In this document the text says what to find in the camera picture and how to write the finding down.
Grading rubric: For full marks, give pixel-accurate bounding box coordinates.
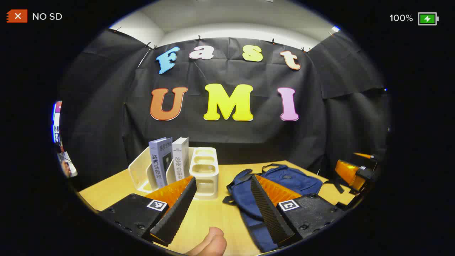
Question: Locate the blue schoolbag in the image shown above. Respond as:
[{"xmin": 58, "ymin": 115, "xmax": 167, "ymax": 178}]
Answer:
[{"xmin": 223, "ymin": 164, "xmax": 356, "ymax": 253}]

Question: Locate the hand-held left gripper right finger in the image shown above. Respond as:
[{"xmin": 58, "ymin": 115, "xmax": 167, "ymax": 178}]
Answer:
[{"xmin": 250, "ymin": 174, "xmax": 344, "ymax": 248}]

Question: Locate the black backdrop cloth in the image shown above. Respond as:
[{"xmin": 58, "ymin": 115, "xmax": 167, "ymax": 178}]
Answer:
[{"xmin": 59, "ymin": 28, "xmax": 391, "ymax": 192}]

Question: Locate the grey-blue book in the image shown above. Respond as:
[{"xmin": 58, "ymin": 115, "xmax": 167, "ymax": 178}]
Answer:
[{"xmin": 149, "ymin": 137, "xmax": 173, "ymax": 188}]

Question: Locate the white book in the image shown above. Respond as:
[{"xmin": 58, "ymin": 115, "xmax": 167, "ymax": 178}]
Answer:
[{"xmin": 172, "ymin": 137, "xmax": 189, "ymax": 181}]

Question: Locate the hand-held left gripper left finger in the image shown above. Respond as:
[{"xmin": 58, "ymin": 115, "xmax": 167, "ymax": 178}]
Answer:
[{"xmin": 97, "ymin": 176, "xmax": 197, "ymax": 246}]

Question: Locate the bright screen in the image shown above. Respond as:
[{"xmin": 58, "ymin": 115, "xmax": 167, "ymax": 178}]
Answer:
[{"xmin": 52, "ymin": 101, "xmax": 64, "ymax": 144}]

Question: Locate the white side table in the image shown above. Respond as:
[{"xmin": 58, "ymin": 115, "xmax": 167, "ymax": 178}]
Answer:
[{"xmin": 59, "ymin": 151, "xmax": 79, "ymax": 178}]

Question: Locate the cream plastic bookshelf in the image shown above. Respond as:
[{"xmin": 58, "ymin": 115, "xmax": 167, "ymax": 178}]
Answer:
[{"xmin": 128, "ymin": 146, "xmax": 219, "ymax": 199}]

